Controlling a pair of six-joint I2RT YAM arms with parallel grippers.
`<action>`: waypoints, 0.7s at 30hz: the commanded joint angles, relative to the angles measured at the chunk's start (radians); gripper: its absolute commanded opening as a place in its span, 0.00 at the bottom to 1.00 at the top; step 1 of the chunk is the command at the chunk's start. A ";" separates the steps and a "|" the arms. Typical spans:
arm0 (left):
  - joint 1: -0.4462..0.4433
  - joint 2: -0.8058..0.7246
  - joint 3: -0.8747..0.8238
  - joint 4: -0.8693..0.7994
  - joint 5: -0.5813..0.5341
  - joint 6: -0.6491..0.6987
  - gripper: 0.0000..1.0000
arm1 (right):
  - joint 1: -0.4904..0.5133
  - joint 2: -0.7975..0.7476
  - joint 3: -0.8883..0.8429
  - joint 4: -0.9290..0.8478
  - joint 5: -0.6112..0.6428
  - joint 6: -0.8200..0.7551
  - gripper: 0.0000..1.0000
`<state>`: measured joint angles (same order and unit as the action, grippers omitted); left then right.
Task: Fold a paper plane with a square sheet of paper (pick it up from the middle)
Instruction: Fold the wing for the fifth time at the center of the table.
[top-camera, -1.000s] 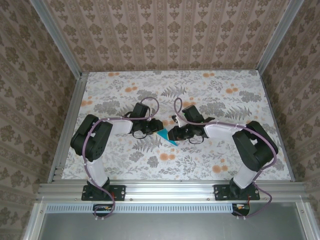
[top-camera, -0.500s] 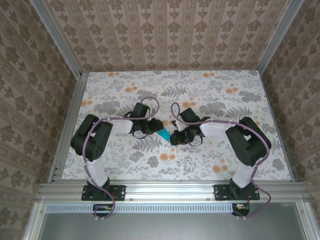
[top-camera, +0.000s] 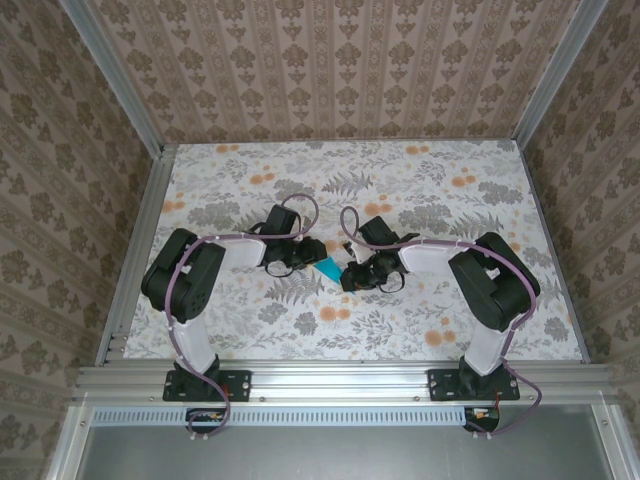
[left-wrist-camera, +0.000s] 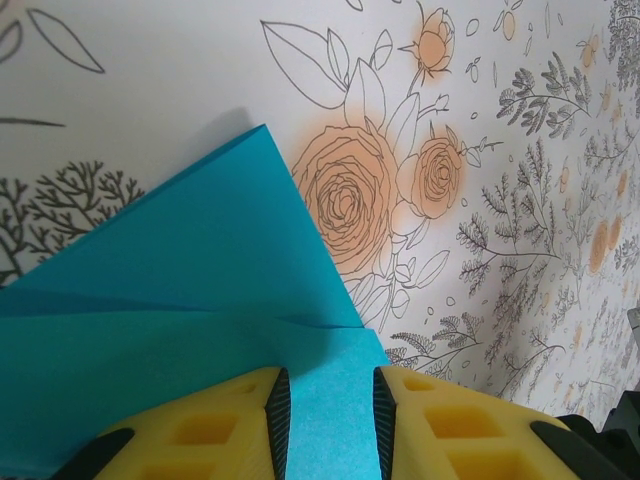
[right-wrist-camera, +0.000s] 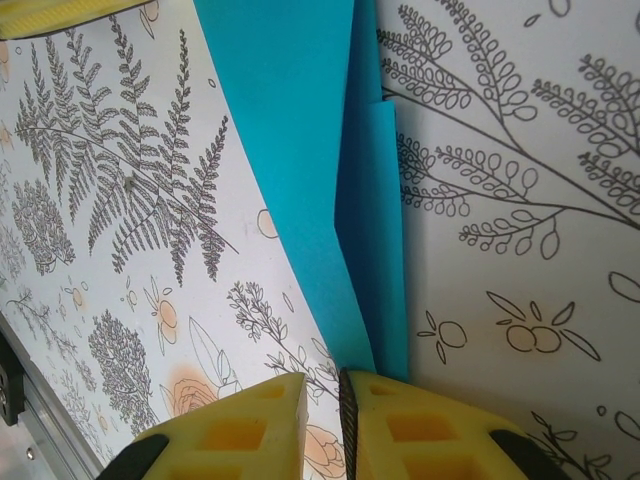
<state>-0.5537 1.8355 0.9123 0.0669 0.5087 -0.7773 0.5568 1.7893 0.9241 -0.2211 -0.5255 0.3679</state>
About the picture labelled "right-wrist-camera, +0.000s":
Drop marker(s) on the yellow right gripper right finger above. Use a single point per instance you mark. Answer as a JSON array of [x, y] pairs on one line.
[[425, 440]]

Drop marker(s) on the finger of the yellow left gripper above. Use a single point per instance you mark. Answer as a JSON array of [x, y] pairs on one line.
[[50, 12]]

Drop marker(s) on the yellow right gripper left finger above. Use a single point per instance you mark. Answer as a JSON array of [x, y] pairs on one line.
[[240, 440]]

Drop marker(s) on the blue square paper sheet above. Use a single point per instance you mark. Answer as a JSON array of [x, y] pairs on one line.
[[300, 150]]

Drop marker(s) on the floral patterned table cover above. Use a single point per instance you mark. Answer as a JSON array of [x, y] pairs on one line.
[[500, 225]]

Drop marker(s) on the aluminium frame beam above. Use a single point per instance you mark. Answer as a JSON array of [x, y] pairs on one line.
[[45, 430]]

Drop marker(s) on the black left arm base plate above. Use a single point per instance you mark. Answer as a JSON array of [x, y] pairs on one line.
[[10, 380]]

